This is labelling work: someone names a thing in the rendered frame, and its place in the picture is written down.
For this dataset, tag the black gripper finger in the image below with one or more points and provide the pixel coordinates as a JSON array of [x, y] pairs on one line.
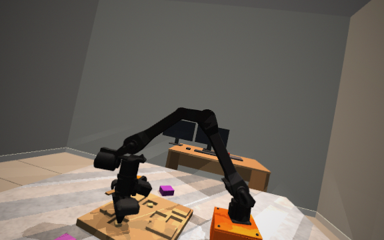
[[119, 219], [115, 198]]

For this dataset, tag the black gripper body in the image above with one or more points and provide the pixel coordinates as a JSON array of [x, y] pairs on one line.
[[126, 205]]

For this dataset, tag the purple cube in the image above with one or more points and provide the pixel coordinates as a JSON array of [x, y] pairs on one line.
[[166, 190]]

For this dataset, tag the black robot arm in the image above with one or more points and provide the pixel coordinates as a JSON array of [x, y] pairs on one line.
[[110, 159]]

